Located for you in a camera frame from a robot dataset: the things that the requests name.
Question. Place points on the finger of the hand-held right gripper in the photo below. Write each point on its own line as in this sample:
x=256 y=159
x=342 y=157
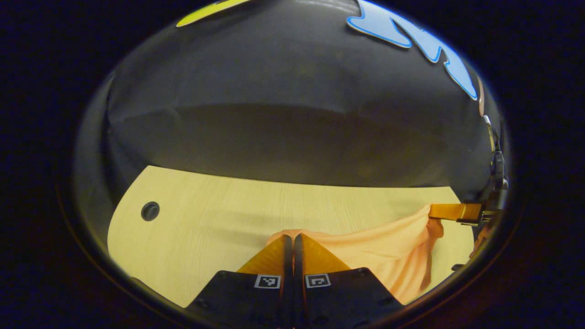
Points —
x=457 y=212

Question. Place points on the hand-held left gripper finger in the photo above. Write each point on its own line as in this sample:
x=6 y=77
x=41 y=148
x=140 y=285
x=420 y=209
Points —
x=287 y=274
x=298 y=274

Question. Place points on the orange T-shirt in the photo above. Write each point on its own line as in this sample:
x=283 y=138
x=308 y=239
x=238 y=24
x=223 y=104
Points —
x=393 y=256

